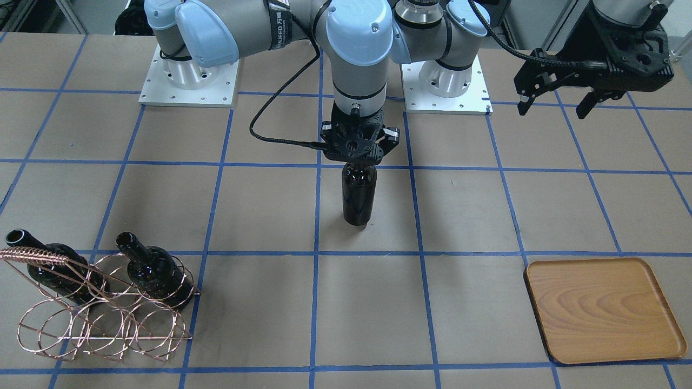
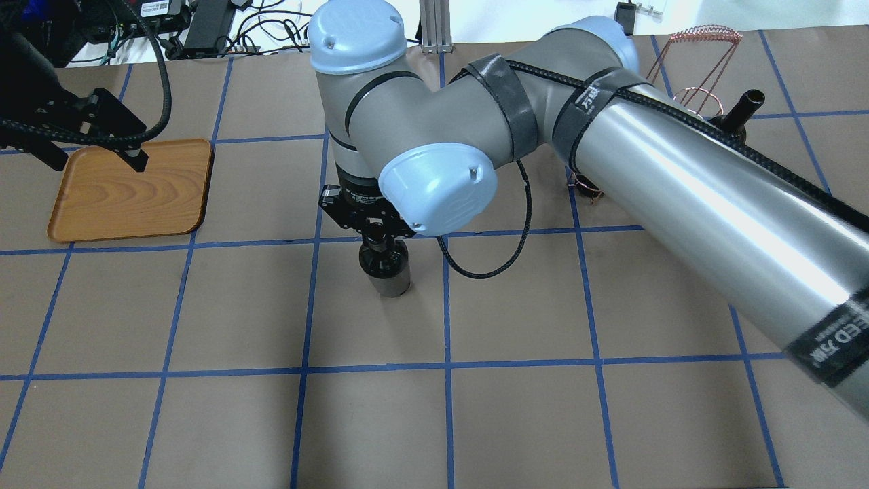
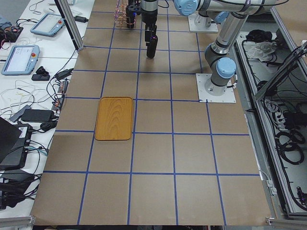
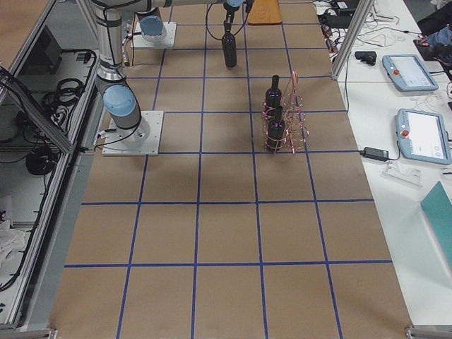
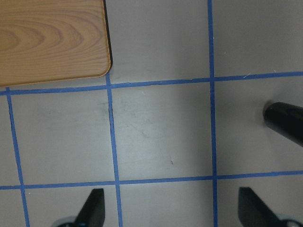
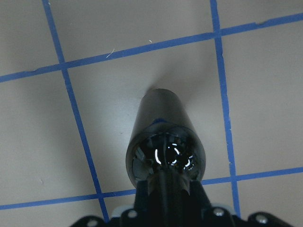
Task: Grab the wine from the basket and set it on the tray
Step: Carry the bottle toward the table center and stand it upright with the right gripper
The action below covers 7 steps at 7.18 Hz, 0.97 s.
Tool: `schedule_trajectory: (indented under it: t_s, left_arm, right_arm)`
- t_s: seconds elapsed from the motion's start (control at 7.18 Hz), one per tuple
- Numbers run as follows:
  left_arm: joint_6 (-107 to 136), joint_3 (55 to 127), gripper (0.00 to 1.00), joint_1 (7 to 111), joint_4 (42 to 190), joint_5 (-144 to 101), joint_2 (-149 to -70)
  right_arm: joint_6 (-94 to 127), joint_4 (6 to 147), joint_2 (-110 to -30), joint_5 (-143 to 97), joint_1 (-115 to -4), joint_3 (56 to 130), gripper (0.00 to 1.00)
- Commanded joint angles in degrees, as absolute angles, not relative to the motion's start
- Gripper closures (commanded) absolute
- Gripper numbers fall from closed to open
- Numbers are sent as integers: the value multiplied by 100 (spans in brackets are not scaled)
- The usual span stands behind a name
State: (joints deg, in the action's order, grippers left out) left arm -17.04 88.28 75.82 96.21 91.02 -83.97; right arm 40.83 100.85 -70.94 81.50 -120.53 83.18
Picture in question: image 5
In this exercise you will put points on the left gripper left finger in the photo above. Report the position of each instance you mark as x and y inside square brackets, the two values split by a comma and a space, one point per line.
[92, 213]

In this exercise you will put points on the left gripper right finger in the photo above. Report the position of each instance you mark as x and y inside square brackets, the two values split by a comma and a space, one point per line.
[253, 212]

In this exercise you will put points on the dark wine bottle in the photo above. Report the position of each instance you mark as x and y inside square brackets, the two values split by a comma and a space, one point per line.
[285, 119]

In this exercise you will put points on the wooden tray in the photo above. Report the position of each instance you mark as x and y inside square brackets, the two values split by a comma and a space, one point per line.
[53, 40]

